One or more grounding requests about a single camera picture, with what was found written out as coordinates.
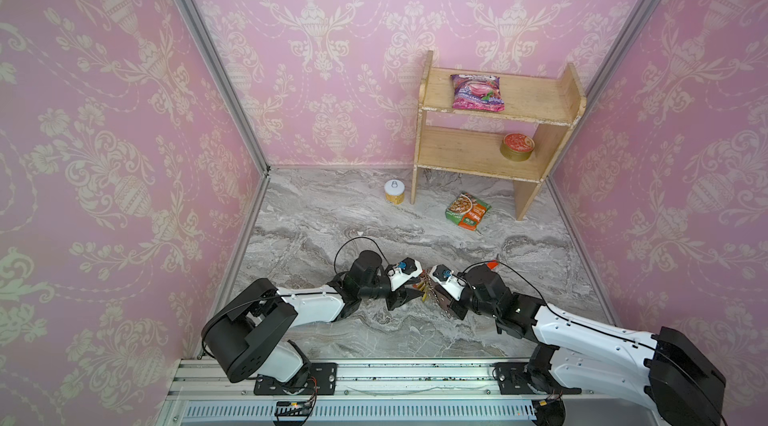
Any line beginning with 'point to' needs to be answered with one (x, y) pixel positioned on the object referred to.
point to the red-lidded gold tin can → (516, 147)
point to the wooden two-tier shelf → (478, 151)
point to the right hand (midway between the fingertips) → (439, 285)
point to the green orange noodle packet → (467, 211)
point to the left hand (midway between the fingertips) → (419, 288)
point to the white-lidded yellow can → (394, 191)
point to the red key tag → (492, 264)
